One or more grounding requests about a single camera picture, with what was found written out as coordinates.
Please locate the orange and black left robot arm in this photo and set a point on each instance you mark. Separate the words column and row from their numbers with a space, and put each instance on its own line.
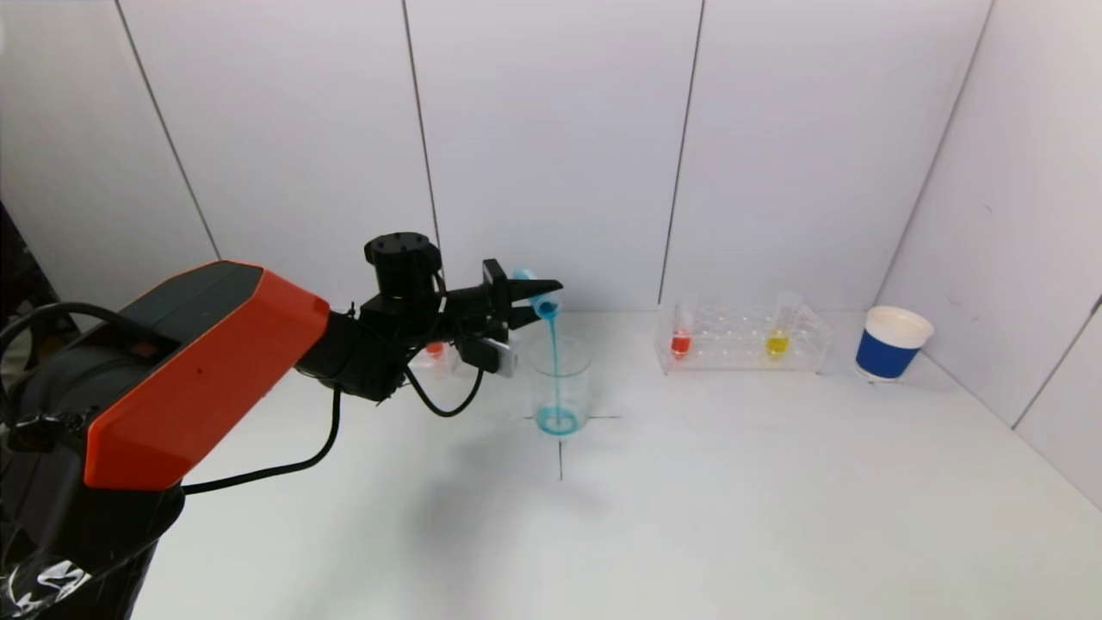
column 207, row 370

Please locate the test tube with blue pigment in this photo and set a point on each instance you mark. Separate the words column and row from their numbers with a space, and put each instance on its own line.
column 547, row 305

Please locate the clear glass beaker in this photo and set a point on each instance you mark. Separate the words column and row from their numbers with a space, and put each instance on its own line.
column 560, row 405

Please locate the blue and white paper cup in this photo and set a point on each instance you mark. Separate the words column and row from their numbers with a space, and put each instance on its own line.
column 887, row 353

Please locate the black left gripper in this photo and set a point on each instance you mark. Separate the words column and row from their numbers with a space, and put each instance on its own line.
column 495, row 298

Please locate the clear acrylic test tube rack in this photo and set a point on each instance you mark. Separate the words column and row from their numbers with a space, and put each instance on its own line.
column 443, row 366
column 732, row 344

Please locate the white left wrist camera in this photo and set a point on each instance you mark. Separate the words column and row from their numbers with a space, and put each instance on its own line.
column 492, row 355

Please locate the test tube with red pigment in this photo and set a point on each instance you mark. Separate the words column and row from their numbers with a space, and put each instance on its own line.
column 681, row 343
column 435, row 350

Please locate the test tube with yellow pigment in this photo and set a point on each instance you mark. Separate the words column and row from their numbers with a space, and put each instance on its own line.
column 777, row 344

